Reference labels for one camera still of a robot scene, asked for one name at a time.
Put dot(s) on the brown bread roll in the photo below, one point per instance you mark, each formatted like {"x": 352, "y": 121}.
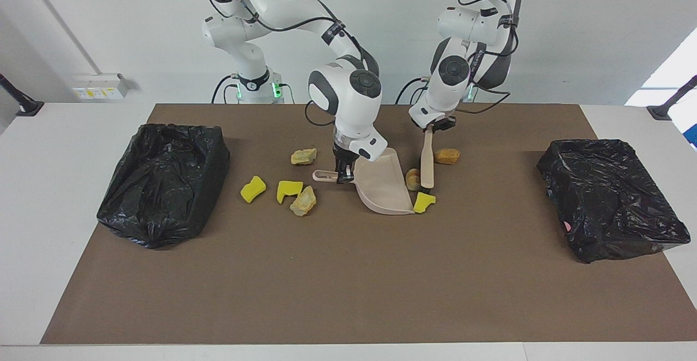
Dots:
{"x": 446, "y": 156}

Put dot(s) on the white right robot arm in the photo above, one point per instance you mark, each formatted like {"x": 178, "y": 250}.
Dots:
{"x": 348, "y": 99}

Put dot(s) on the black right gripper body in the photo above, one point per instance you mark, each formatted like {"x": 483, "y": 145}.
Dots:
{"x": 346, "y": 157}

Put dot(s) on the striped tan bread piece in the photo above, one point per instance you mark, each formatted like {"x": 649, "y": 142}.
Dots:
{"x": 413, "y": 178}

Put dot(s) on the beige plastic dustpan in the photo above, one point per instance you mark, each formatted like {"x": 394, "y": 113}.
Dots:
{"x": 384, "y": 184}

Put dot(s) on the blue object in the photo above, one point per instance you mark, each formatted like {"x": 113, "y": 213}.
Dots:
{"x": 692, "y": 136}

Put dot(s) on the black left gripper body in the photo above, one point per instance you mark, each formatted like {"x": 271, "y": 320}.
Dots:
{"x": 442, "y": 122}

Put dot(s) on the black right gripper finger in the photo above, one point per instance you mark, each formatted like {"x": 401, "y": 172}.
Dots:
{"x": 349, "y": 173}
{"x": 341, "y": 176}

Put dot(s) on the black bag lined bin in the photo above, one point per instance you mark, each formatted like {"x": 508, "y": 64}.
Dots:
{"x": 163, "y": 187}
{"x": 610, "y": 197}

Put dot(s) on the beige hand brush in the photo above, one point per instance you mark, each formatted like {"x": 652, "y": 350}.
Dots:
{"x": 427, "y": 159}

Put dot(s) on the yellow sponge piece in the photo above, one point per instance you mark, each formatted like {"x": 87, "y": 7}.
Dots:
{"x": 252, "y": 189}
{"x": 289, "y": 190}
{"x": 423, "y": 202}

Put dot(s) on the brown table mat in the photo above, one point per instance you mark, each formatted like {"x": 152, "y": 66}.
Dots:
{"x": 326, "y": 295}

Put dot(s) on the white wall outlet box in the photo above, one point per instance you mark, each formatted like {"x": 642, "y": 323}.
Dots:
{"x": 101, "y": 86}

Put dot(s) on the black clamp stand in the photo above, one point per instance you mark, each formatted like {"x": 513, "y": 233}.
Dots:
{"x": 667, "y": 108}
{"x": 24, "y": 105}

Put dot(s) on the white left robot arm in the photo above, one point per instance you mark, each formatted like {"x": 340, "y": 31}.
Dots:
{"x": 441, "y": 99}

